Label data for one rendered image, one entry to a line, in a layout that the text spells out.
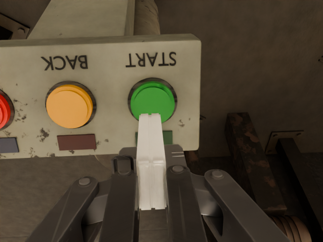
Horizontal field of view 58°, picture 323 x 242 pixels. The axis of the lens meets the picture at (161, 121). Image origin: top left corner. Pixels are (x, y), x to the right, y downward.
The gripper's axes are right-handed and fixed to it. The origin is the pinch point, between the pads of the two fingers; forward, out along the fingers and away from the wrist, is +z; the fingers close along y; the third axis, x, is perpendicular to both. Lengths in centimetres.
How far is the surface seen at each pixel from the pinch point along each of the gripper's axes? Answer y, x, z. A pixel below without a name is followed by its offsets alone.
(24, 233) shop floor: -74, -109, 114
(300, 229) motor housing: 37, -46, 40
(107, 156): -6.9, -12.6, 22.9
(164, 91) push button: 1.3, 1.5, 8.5
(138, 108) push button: -1.0, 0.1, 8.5
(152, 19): 1, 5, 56
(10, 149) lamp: -13.6, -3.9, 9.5
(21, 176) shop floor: -59, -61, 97
